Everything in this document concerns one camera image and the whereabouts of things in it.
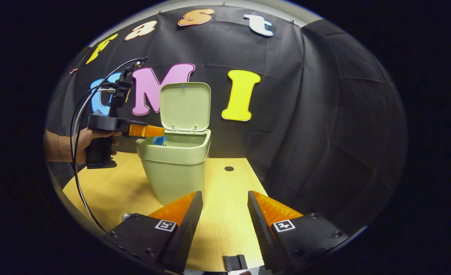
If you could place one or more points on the pale green garbage bin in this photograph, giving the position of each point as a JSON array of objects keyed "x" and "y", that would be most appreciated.
[{"x": 175, "y": 172}]

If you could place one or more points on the black desk edge bracket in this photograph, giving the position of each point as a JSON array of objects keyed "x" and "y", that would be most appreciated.
[{"x": 235, "y": 262}]

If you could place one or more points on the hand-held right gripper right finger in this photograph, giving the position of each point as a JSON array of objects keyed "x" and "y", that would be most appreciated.
[{"x": 263, "y": 233}]

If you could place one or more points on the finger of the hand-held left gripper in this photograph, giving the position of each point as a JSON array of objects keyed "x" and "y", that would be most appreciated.
[{"x": 147, "y": 130}]

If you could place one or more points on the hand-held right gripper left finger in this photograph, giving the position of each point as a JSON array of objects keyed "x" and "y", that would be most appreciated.
[{"x": 185, "y": 233}]

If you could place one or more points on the blue paper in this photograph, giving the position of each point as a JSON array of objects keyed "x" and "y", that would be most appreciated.
[{"x": 159, "y": 141}]

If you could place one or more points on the wooden desktop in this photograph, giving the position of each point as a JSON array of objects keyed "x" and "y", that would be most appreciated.
[{"x": 225, "y": 214}]

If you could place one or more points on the black backdrop cloth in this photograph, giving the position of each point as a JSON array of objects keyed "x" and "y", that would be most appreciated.
[{"x": 305, "y": 114}]

